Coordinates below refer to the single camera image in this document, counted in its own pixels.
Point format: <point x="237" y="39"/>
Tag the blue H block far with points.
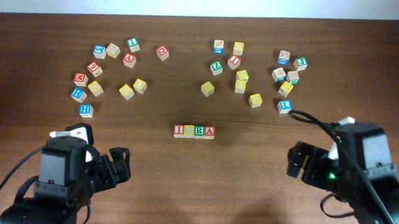
<point x="78" y="95"/>

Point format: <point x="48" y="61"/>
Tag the red C block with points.
<point x="162" y="52"/>

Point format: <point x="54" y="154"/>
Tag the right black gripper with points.
<point x="315" y="156"/>

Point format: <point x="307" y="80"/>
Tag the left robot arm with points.
<point x="71" y="172"/>

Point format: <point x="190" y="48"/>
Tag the green R block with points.
<point x="199" y="132"/>

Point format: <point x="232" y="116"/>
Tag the yellow C block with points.
<point x="189" y="131"/>

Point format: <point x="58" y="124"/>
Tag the blue h block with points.
<point x="78" y="95"/>
<point x="86" y="111"/>

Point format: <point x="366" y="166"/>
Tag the green J block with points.
<point x="300" y="63"/>

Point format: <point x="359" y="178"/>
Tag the yellow block upper pair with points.
<point x="242" y="75"/>

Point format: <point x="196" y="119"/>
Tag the green Z block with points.
<point x="216" y="68"/>

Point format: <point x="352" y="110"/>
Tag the yellow E block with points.
<point x="255" y="100"/>

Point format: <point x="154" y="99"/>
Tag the red 6 block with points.
<point x="94" y="68"/>

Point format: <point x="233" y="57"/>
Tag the blue L block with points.
<point x="284" y="106"/>

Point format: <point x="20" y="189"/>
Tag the green-side R block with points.
<point x="292" y="77"/>

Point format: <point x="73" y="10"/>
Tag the blue-side block top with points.
<point x="218" y="47"/>

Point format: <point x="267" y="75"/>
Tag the yellow G block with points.
<point x="126" y="92"/>

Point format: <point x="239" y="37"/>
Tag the blue H block near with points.
<point x="86" y="111"/>

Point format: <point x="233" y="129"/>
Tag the plain yellow-side block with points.
<point x="113" y="50"/>

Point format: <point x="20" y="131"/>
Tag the blue block middle right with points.
<point x="279" y="74"/>

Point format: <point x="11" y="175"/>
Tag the yellow slash block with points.
<point x="285" y="89"/>

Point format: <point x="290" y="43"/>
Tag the red M block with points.
<point x="80" y="79"/>

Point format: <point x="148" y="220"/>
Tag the yellow block centre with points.
<point x="207" y="88"/>

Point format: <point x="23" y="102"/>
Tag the red i block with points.
<point x="178" y="131"/>
<point x="234" y="62"/>

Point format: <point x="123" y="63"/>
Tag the blue 5 block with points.
<point x="99" y="51"/>

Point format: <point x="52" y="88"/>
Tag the yellow O block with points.
<point x="140" y="86"/>

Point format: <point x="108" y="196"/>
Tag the red a block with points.
<point x="209" y="132"/>
<point x="129" y="60"/>

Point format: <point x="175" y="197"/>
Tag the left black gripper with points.
<point x="111" y="177"/>

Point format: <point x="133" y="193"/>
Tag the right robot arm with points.
<point x="358" y="171"/>

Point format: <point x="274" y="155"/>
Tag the yellow block lower pair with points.
<point x="240" y="86"/>

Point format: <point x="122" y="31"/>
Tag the yellow block pair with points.
<point x="242" y="75"/>
<point x="240" y="86"/>

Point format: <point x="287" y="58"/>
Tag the blue X block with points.
<point x="283" y="57"/>

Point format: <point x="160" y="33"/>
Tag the green L block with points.
<point x="133" y="45"/>

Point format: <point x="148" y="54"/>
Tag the yellow block beside H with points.
<point x="95" y="88"/>

